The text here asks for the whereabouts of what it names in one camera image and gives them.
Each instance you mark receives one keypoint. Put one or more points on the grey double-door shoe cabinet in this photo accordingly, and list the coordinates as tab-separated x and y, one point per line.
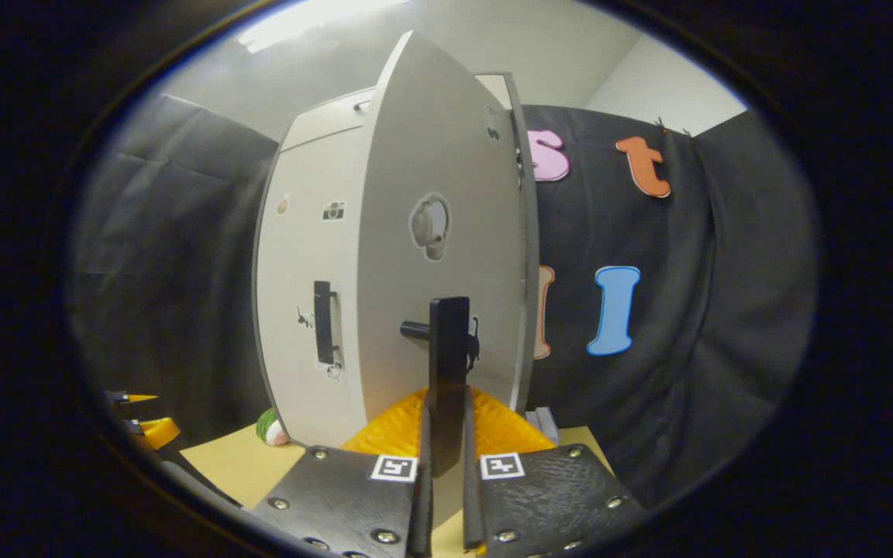
322	120

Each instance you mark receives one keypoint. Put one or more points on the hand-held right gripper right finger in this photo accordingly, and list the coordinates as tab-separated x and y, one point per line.
473	511

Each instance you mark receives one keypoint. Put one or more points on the green pink plush toy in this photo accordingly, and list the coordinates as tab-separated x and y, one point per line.
270	430

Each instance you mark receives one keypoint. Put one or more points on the black backdrop cloth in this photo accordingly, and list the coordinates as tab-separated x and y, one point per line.
687	310

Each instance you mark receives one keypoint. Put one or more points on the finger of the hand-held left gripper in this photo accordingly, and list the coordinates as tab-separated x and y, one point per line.
158	432
132	399

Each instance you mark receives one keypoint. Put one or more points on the grey cabinet door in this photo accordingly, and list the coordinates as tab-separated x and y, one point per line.
299	256
431	139

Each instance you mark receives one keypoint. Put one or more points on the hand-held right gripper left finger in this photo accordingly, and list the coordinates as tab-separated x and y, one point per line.
420	519

